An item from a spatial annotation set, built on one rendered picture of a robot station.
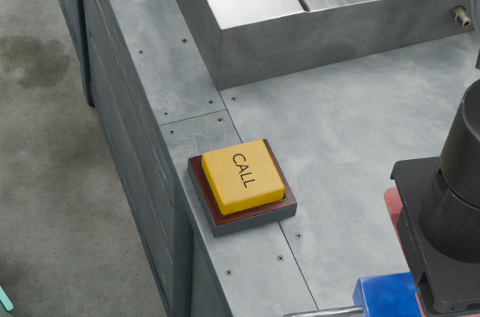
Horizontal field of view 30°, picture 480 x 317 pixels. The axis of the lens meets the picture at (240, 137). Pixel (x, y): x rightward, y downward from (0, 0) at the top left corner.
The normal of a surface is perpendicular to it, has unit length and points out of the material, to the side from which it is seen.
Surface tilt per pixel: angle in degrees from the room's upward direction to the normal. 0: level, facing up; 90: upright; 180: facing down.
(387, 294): 0
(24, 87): 0
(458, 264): 0
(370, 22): 90
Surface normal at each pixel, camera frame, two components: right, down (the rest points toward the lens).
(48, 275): 0.07, -0.61
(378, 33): 0.34, 0.76
